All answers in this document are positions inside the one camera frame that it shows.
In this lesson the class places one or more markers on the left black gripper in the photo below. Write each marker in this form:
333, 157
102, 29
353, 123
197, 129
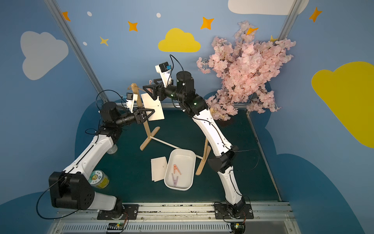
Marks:
137, 115

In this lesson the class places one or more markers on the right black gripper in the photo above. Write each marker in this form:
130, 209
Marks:
158, 91

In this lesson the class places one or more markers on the white postcard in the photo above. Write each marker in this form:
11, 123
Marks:
157, 178
159, 166
149, 103

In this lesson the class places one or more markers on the salmon clothespin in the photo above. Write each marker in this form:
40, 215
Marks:
176, 169

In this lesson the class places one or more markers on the purple clothespin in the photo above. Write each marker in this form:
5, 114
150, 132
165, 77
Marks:
175, 180

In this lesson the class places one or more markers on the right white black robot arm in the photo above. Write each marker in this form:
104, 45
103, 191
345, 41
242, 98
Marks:
183, 91

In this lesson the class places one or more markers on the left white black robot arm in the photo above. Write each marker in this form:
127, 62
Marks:
70, 189

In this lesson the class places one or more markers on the clear plastic cup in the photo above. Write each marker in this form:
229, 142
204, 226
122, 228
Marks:
113, 149

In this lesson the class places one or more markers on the white plastic tray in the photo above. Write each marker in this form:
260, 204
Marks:
185, 161

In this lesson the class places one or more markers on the pink cherry blossom tree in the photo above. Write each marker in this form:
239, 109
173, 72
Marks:
245, 67

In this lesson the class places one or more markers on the left small circuit board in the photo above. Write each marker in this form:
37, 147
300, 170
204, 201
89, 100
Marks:
115, 228

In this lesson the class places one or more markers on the small circuit board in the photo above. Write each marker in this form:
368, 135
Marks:
237, 228
115, 228

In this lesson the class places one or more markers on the right small circuit board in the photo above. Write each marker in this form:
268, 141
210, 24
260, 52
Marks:
237, 228

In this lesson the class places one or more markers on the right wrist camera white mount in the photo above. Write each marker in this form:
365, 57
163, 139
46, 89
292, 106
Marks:
164, 69

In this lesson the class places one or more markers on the wooden drying rack frame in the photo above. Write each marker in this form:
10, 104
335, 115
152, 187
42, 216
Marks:
151, 134

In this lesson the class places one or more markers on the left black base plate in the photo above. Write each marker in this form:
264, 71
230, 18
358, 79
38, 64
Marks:
130, 211

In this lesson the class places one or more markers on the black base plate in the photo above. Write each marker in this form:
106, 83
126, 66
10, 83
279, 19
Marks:
221, 211
130, 211

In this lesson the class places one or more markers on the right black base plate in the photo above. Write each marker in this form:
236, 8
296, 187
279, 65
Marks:
221, 211

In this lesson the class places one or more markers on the left aluminium corner post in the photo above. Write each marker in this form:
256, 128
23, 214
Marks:
73, 42

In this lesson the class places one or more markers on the aluminium corner post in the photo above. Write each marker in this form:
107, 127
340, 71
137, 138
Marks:
290, 19
73, 42

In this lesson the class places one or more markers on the right aluminium corner post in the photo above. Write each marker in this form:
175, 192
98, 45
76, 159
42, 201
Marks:
290, 19

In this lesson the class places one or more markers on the aluminium mounting rail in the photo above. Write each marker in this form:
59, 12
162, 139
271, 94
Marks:
180, 218

